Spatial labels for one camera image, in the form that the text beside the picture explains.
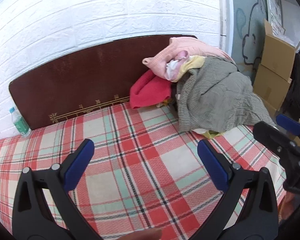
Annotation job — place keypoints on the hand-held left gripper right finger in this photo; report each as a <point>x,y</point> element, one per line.
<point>212,166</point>

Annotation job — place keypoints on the white paper notice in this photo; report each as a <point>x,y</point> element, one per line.
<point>276,7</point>

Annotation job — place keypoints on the pale yellow cloth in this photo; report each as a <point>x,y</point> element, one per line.
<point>191,65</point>

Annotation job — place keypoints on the white and pink cloth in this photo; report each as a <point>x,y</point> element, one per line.
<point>175,66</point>

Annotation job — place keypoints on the dark brown wooden headboard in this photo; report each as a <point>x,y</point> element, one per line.
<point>77,80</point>

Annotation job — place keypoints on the clear green-label water bottle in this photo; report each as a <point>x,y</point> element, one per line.
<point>20,125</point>

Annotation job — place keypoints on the red knit cloth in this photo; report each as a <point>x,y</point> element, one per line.
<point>150,90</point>

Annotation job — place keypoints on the person's left hand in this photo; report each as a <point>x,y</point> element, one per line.
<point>142,232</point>

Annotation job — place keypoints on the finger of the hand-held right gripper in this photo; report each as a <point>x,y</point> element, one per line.
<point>270,133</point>
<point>287,123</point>

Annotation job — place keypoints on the pink knit sweater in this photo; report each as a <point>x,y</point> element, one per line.
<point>170,55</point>

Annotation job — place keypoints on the olive green garment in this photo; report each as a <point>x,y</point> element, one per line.
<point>212,133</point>

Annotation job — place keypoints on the open cardboard box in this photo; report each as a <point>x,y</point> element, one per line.
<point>277,52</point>

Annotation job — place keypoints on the person's right forearm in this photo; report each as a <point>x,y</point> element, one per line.
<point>288,205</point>

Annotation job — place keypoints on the grey striped garment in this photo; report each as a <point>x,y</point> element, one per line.
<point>215,97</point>

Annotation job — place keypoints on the orange yellow cloth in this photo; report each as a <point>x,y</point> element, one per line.
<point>165,102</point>

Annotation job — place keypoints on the plaid bed sheet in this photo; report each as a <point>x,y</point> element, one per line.
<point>140,170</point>

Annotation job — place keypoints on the closed cardboard box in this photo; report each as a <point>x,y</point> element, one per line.
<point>270,90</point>

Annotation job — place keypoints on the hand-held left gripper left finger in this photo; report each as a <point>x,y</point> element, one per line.
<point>79,166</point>

